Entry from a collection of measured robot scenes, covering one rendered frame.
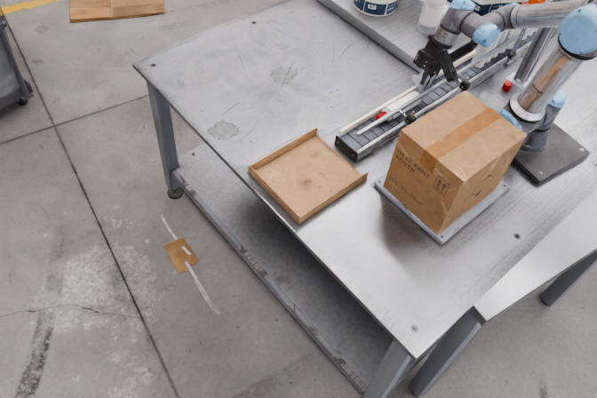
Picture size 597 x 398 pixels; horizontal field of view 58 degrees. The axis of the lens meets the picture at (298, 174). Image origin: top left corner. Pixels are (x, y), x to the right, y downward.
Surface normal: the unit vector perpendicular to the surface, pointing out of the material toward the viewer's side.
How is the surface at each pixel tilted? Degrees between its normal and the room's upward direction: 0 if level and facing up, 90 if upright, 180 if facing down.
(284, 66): 0
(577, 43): 84
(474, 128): 0
